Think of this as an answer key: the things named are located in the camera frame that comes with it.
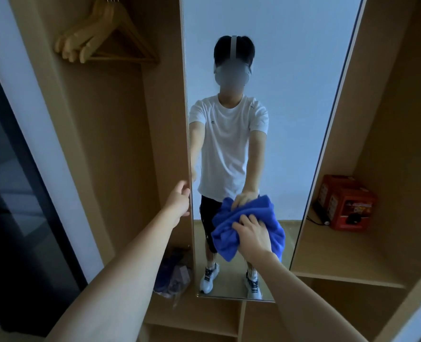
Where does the person's left forearm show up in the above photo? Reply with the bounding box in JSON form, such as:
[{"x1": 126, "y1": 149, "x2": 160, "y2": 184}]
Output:
[{"x1": 44, "y1": 213, "x2": 179, "y2": 342}]

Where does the person's right hand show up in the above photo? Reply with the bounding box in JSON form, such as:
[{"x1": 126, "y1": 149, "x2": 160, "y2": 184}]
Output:
[{"x1": 231, "y1": 214, "x2": 279, "y2": 266}]

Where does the blue microfibre cloth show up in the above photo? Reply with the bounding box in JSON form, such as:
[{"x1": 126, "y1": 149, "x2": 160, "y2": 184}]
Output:
[{"x1": 210, "y1": 195, "x2": 286, "y2": 263}]

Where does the tall mirror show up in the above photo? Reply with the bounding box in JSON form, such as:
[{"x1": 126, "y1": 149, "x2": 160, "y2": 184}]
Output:
[{"x1": 179, "y1": 0, "x2": 369, "y2": 303}]

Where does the black flashlight with cord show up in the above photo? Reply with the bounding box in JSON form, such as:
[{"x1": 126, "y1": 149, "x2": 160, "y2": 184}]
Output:
[{"x1": 305, "y1": 199, "x2": 332, "y2": 227}]

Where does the light wooden wardrobe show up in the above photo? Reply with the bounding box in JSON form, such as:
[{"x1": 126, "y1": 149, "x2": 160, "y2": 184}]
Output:
[{"x1": 7, "y1": 0, "x2": 421, "y2": 342}]

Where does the black framed glass door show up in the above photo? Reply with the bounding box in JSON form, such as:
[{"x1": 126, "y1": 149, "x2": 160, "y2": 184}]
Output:
[{"x1": 0, "y1": 42, "x2": 89, "y2": 338}]

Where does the person's right forearm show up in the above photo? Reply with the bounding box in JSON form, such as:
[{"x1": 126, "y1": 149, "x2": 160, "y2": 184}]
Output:
[{"x1": 253, "y1": 254, "x2": 370, "y2": 342}]

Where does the person's left hand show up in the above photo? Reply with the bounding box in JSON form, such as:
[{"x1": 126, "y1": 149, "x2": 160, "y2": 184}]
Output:
[{"x1": 162, "y1": 180, "x2": 191, "y2": 228}]

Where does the clear bag of slippers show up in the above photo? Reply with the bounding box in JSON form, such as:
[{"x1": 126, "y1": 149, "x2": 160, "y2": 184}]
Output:
[{"x1": 153, "y1": 247, "x2": 193, "y2": 300}]

